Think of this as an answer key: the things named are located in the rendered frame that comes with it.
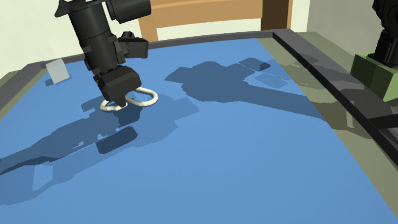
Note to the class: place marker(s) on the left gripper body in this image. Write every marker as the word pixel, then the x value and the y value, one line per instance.
pixel 101 56

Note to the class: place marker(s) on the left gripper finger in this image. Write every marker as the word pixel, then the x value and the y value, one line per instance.
pixel 120 101
pixel 96 79

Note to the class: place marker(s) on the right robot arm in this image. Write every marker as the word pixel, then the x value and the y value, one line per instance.
pixel 387 47

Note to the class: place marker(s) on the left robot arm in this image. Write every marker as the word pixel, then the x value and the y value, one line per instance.
pixel 89 20

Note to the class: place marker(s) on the white rope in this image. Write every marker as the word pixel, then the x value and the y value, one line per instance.
pixel 132 101

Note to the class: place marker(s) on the blue mat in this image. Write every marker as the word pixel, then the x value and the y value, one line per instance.
pixel 231 140

